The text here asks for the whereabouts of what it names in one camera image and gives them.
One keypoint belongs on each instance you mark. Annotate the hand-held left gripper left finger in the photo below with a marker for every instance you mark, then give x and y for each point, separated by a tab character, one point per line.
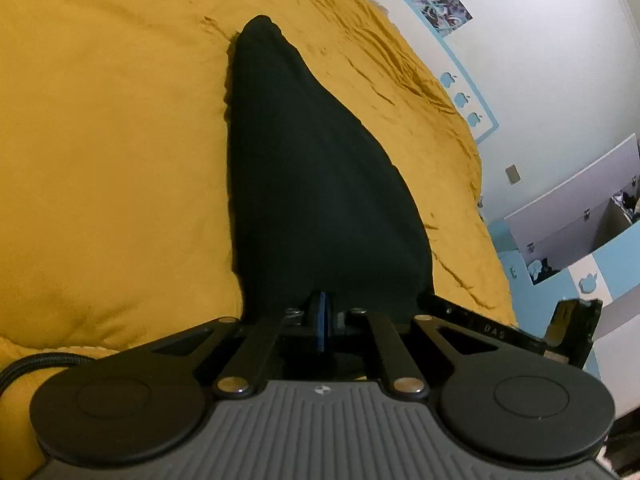
320	327

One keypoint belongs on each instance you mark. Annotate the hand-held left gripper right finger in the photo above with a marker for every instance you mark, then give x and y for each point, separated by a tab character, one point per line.
345	325

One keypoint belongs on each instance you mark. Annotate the black small garment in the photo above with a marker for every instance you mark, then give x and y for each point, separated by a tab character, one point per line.
310	185

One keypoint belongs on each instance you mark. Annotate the light blue white cabinet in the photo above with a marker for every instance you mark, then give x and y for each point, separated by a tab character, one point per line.
575	195

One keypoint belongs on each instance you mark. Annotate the mustard yellow blanket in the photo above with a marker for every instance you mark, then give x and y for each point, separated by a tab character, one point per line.
100	135

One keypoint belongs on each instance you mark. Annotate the wall switch plate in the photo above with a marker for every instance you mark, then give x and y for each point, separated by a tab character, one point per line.
512	174

